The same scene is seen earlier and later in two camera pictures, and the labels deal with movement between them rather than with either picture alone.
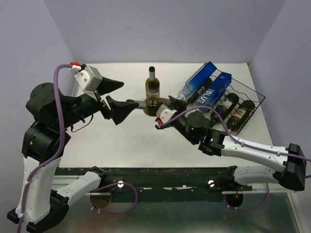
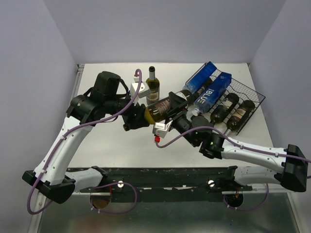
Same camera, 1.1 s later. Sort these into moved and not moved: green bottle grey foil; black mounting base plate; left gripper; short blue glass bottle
Moved: short blue glass bottle; left gripper
Not moved: green bottle grey foil; black mounting base plate
